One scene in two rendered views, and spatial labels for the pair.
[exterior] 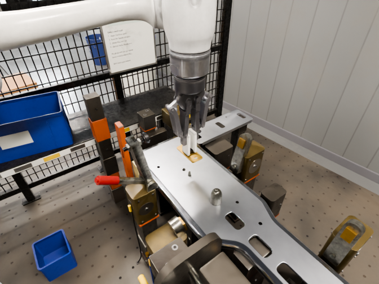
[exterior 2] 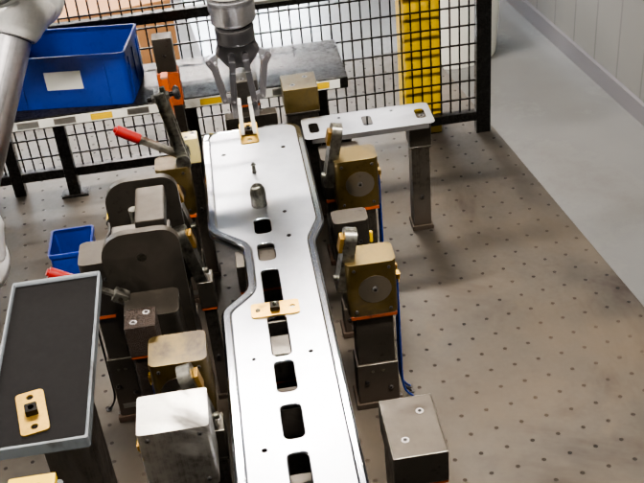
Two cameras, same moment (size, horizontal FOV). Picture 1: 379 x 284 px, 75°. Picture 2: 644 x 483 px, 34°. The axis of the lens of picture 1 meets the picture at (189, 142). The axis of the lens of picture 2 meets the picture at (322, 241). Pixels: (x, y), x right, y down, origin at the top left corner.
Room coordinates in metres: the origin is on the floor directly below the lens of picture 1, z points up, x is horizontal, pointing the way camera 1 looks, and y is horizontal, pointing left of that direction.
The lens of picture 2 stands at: (-0.98, -1.09, 2.12)
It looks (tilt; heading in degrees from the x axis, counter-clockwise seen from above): 35 degrees down; 32
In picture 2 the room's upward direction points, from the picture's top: 6 degrees counter-clockwise
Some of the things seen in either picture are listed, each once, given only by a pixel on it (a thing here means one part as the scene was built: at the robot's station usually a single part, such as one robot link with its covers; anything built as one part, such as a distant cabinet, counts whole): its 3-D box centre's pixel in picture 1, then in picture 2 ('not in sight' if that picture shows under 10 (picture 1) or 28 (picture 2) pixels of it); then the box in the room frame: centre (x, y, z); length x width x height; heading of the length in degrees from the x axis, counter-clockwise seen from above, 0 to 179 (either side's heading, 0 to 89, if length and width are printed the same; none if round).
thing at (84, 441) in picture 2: not in sight; (47, 356); (-0.21, -0.14, 1.16); 0.37 x 0.14 x 0.02; 36
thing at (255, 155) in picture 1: (245, 183); (365, 222); (0.63, -0.21, 0.87); 0.12 x 0.07 x 0.35; 126
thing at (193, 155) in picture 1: (189, 151); (248, 130); (0.55, 0.00, 1.10); 0.08 x 0.04 x 0.01; 36
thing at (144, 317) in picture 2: not in sight; (161, 407); (-0.03, -0.16, 0.90); 0.05 x 0.05 x 0.40; 36
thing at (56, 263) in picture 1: (55, 254); (75, 255); (0.42, 0.45, 0.75); 0.11 x 0.10 x 0.09; 36
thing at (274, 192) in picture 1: (267, 218); (360, 274); (0.50, -0.26, 0.84); 0.10 x 0.05 x 0.29; 126
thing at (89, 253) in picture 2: not in sight; (108, 335); (0.10, 0.06, 0.89); 0.09 x 0.08 x 0.38; 126
